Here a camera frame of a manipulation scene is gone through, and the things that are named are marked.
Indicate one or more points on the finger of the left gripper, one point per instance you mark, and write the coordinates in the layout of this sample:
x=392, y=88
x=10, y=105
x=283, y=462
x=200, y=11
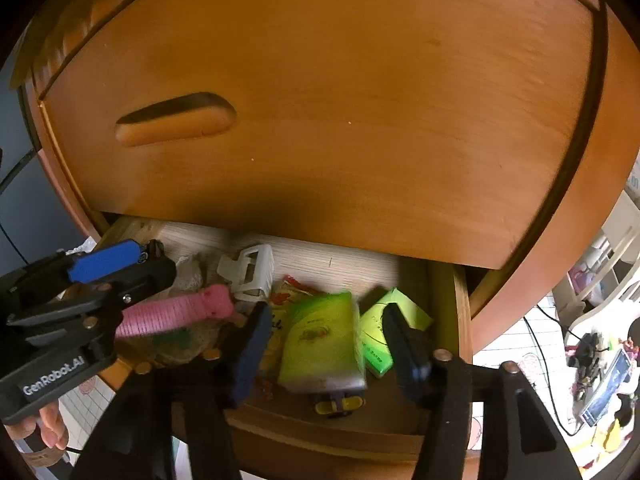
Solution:
x=88, y=268
x=129, y=286

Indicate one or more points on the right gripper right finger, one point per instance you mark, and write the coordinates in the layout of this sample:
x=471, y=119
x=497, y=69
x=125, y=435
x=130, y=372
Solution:
x=438, y=382

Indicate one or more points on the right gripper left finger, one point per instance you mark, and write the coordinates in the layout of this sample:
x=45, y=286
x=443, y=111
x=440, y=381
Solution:
x=221, y=384

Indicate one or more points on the pink knitted toy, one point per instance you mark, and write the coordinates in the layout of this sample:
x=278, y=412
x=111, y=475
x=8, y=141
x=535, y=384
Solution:
x=169, y=314

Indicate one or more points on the yellow black flower toy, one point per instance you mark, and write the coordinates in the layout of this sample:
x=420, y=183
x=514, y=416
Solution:
x=337, y=404

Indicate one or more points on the green tissue pack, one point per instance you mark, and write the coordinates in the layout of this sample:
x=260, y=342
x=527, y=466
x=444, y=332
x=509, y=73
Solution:
x=322, y=351

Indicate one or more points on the left human hand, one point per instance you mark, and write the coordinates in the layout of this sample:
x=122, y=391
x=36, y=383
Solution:
x=53, y=433

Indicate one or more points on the crumpled plastic bag in drawer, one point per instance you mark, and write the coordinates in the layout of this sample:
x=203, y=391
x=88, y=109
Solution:
x=188, y=341

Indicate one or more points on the green box in drawer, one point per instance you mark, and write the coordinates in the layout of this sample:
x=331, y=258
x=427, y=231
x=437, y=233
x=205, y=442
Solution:
x=376, y=355

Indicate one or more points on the dark blue cabinet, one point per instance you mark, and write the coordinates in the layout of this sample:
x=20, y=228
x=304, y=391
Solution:
x=34, y=223

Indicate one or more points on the lower wooden drawer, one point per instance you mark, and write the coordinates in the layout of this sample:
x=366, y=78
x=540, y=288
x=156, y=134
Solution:
x=282, y=437

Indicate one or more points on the wooden drawer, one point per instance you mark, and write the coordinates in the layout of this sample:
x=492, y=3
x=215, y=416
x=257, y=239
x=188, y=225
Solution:
x=425, y=128
x=282, y=437

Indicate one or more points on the white plastic hair claw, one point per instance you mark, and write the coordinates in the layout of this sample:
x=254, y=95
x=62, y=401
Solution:
x=250, y=275

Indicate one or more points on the white grid fruit mat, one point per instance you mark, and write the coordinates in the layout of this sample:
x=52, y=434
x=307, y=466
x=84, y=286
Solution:
x=534, y=343

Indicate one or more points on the orange snack packet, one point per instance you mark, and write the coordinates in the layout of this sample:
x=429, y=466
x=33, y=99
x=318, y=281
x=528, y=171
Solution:
x=284, y=295

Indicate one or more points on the white shelf rack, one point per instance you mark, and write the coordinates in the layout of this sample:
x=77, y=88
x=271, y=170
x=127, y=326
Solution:
x=600, y=293

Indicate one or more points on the wooden nightstand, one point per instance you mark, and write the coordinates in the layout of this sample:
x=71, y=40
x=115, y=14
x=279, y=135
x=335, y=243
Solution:
x=42, y=35

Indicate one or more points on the upper wooden drawer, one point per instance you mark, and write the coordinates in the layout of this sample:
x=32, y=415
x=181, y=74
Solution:
x=425, y=128

